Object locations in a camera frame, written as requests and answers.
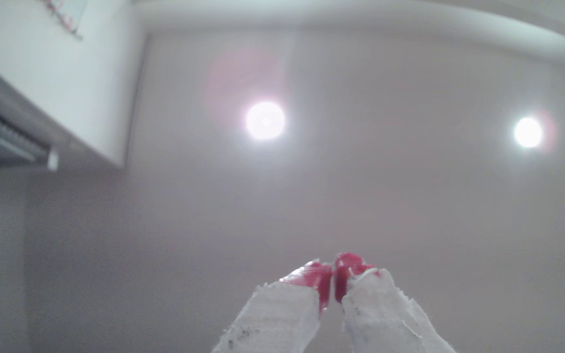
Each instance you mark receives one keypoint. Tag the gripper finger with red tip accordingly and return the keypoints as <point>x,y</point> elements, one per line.
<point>277,314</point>
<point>380,314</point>

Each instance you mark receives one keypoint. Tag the round ceiling light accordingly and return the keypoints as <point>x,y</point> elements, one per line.
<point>528,132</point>
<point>265,120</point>

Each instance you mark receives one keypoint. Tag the grey curtain rail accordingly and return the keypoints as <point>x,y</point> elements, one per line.
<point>3,135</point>

